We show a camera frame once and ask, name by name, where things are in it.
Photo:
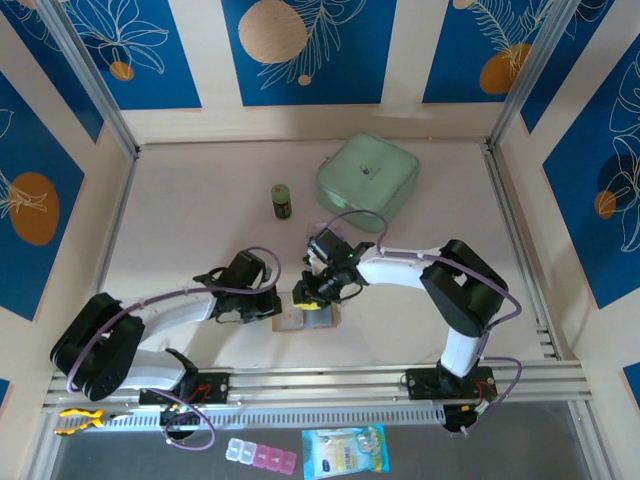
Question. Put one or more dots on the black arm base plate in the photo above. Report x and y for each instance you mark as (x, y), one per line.
(420, 382)
(215, 387)

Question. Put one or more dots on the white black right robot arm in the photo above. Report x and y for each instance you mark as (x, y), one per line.
(400, 270)

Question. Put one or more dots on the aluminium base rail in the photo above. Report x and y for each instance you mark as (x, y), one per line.
(320, 382)

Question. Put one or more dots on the clear pink pill organiser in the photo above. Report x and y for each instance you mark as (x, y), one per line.
(260, 456)

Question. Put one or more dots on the dark green bottle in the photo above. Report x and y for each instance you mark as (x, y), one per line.
(281, 200)

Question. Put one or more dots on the aluminium table side rail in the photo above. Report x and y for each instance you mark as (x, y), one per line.
(520, 250)
(116, 225)

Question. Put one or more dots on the aluminium frame post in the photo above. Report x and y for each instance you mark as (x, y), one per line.
(91, 75)
(534, 75)

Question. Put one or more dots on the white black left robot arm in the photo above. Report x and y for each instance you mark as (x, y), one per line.
(175, 315)

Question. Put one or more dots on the blue yellow snack packet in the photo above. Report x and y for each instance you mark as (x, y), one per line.
(345, 450)

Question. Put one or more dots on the light green zip pouch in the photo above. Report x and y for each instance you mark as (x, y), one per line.
(370, 175)

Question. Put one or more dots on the white card pink pattern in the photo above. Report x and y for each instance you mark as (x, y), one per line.
(289, 317)

